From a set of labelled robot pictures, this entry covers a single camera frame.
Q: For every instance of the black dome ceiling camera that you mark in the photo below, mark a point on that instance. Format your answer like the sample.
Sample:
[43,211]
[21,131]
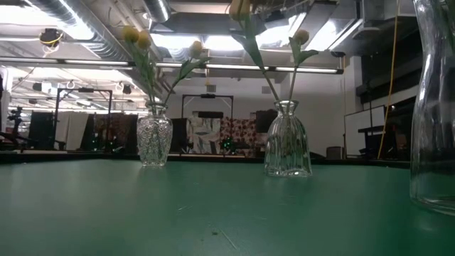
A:
[337,54]

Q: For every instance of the black panel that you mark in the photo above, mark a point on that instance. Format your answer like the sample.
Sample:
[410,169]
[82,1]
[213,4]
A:
[41,129]

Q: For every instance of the pale abstract print cloth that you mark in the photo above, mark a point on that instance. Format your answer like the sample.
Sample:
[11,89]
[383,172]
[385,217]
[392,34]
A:
[204,133]

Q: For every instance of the dark patterned backdrop cloth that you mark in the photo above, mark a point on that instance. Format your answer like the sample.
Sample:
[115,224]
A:
[117,131]

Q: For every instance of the black metal rig frame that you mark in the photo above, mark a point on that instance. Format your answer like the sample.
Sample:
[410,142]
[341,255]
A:
[85,89]
[208,96]

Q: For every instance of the black monitor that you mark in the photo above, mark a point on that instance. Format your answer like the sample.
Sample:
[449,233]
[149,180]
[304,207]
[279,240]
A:
[264,121]

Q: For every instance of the green table mat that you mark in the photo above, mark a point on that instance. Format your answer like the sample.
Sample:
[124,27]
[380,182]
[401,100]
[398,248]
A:
[227,220]

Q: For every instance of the whiteboard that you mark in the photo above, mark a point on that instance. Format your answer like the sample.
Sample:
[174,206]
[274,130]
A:
[359,131]

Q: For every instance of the red floral backdrop cloth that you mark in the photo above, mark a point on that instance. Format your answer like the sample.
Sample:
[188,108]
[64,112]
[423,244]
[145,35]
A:
[245,137]

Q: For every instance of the ribbed bell-shaped glass vase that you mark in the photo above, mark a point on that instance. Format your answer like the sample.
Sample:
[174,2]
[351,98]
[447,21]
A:
[288,145]

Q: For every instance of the gray bin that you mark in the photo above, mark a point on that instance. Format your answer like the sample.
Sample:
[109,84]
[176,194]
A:
[334,153]

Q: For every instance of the yellow artificial tulip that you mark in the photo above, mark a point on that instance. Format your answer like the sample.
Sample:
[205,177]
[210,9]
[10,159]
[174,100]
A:
[130,33]
[196,48]

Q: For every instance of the white artificial tulip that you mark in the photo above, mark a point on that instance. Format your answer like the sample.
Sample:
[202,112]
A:
[301,36]
[240,10]

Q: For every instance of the cut-pattern clear glass vase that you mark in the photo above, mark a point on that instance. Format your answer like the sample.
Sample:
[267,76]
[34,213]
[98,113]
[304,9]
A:
[154,138]

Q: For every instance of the long silver air duct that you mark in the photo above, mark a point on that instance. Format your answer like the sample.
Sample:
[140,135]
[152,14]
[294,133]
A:
[103,46]

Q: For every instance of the tall smooth glass vase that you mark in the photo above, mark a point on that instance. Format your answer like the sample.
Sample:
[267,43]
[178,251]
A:
[433,142]

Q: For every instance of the black background robot arm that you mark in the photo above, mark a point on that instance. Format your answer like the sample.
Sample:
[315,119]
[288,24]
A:
[16,115]

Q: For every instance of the short silver air duct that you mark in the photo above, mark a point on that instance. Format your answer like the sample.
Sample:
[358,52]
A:
[156,9]

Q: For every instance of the white tulip long stem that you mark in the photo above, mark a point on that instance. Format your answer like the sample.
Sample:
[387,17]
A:
[144,40]

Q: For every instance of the long ceiling light bar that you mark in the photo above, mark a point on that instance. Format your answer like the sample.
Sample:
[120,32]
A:
[99,62]

